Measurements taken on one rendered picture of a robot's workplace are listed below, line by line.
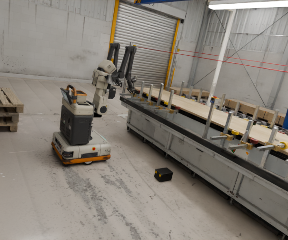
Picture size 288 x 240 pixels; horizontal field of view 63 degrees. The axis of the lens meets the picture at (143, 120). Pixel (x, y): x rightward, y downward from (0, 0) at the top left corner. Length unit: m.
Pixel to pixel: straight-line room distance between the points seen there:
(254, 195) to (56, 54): 7.89
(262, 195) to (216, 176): 0.60
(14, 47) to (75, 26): 2.19
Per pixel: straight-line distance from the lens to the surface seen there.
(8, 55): 9.01
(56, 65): 9.31
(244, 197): 3.13
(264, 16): 11.35
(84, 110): 3.01
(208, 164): 3.34
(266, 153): 2.60
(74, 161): 3.20
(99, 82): 3.21
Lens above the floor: 1.58
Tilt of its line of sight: 16 degrees down
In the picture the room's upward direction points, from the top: 11 degrees clockwise
